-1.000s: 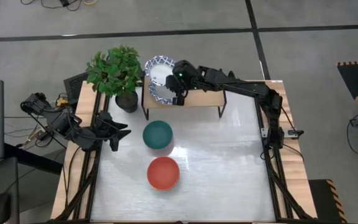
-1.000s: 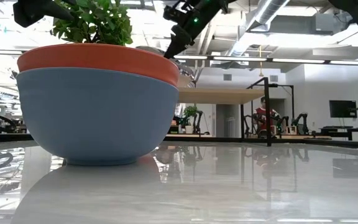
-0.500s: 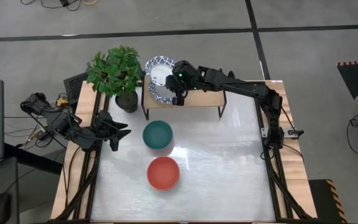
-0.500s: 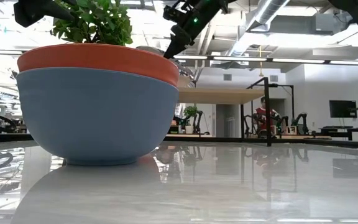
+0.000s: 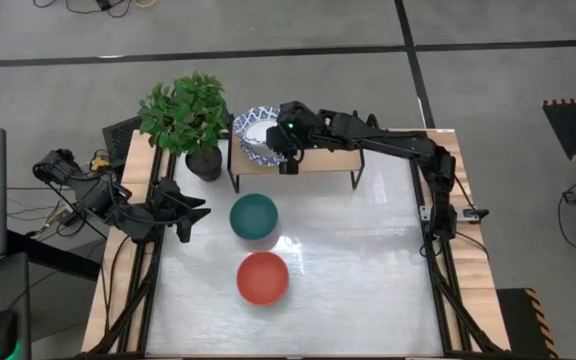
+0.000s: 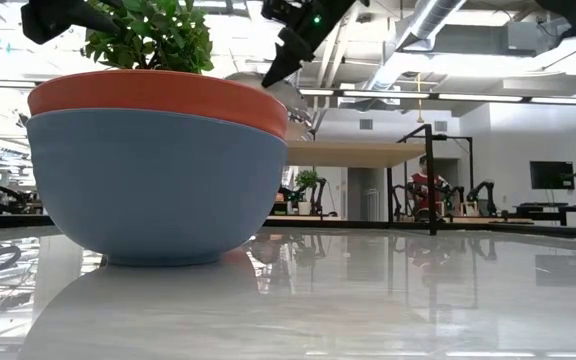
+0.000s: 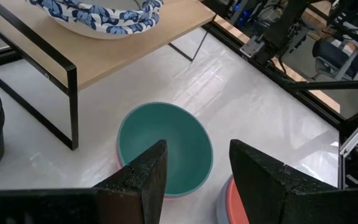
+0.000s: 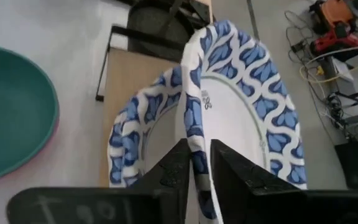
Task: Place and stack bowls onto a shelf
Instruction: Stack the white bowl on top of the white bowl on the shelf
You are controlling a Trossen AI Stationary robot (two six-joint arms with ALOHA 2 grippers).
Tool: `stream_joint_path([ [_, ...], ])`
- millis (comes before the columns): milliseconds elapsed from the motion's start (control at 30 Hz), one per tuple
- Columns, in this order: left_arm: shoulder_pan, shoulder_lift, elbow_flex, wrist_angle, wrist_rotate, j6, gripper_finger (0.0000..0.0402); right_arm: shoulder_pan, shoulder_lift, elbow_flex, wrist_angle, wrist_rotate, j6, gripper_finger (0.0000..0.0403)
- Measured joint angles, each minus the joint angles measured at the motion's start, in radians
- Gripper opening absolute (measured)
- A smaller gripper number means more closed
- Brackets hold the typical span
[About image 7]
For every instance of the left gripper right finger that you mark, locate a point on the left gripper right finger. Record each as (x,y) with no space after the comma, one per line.
(259,180)

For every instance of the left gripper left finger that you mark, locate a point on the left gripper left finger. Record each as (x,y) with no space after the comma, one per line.
(148,180)

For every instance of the orange plastic bowl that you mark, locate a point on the orange plastic bowl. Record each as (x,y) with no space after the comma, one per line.
(236,205)

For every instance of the teal plastic bowl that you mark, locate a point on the teal plastic bowl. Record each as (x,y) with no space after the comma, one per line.
(172,140)

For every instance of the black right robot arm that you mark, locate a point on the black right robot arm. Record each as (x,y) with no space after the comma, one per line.
(287,21)

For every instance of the black grey office chair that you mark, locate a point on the black grey office chair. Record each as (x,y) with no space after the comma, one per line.
(337,56)

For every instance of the black metal table frame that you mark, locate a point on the black metal table frame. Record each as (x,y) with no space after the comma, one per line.
(337,84)

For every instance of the wooden shelf black metal frame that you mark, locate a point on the wooden shelf black metal frame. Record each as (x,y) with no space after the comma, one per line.
(110,53)

